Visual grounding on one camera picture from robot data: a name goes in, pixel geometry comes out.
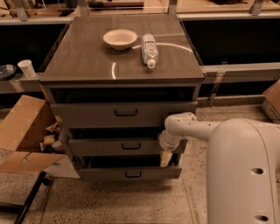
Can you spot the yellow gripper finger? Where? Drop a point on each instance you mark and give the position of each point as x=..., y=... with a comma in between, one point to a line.
x=165, y=158

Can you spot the grey drawer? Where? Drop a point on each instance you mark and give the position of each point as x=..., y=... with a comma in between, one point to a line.
x=115, y=147
x=130, y=173
x=119, y=114

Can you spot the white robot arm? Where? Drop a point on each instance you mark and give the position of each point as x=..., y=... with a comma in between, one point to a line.
x=242, y=160

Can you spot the grey bottom drawer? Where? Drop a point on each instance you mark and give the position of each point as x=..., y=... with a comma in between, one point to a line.
x=130, y=173

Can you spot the grey drawer cabinet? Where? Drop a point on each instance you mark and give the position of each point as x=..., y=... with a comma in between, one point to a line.
x=84, y=69

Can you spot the grey top drawer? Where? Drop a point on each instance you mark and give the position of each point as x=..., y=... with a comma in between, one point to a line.
x=119, y=114

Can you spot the open cardboard box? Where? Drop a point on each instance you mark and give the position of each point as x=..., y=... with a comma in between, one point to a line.
x=23, y=132

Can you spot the white plastic bottle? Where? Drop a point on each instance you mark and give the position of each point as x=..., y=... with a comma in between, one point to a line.
x=149, y=51

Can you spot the cardboard box at right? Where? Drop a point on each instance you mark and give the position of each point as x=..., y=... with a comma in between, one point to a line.
x=271, y=104

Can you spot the black metal stand leg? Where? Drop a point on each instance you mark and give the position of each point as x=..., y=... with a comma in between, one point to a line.
x=21, y=210

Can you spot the white ceramic bowl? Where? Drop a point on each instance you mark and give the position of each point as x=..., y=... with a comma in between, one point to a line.
x=120, y=39

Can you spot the white paper cup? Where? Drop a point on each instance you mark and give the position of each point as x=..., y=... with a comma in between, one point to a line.
x=27, y=68

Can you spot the clear acrylic bracket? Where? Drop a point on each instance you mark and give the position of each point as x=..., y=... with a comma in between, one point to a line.
x=216, y=83

